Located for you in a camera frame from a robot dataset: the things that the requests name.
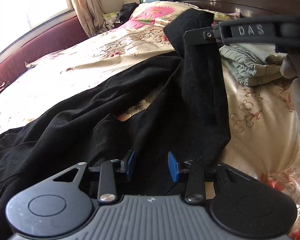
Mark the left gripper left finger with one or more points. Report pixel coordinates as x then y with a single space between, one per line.
107 192

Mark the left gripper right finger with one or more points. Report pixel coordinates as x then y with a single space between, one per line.
194 174

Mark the black pants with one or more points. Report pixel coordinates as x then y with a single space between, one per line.
174 102

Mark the folded grey-green clothes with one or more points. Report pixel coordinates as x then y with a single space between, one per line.
252 64

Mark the floral satin bedspread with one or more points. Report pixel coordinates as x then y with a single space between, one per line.
265 140

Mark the maroon upholstered bench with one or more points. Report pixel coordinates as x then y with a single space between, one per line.
59 37

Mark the black bag on nightstand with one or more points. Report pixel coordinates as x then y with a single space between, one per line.
126 12

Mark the beige curtain right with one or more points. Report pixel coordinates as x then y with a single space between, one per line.
90 15

